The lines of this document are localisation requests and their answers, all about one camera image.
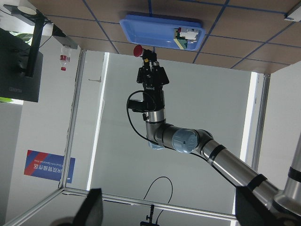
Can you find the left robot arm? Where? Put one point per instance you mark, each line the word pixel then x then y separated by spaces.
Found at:
pixel 160 133

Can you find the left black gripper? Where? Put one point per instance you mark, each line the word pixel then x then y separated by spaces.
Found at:
pixel 153 79

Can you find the blue plastic tray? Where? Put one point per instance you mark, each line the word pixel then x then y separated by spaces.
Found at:
pixel 159 32

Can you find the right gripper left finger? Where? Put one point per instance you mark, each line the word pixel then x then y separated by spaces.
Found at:
pixel 90 212

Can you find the plastic water bottle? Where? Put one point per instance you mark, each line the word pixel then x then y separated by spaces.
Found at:
pixel 65 57

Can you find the white circuit breaker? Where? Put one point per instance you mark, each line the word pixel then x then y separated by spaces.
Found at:
pixel 189 35

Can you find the blue red wall sign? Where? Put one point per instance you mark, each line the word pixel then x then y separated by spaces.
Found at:
pixel 44 165

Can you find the black monitor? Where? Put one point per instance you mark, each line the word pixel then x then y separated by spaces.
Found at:
pixel 20 76

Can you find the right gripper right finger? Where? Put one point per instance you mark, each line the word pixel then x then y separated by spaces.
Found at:
pixel 249 211

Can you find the red emergency stop button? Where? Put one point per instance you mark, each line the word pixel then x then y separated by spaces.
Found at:
pixel 146 54

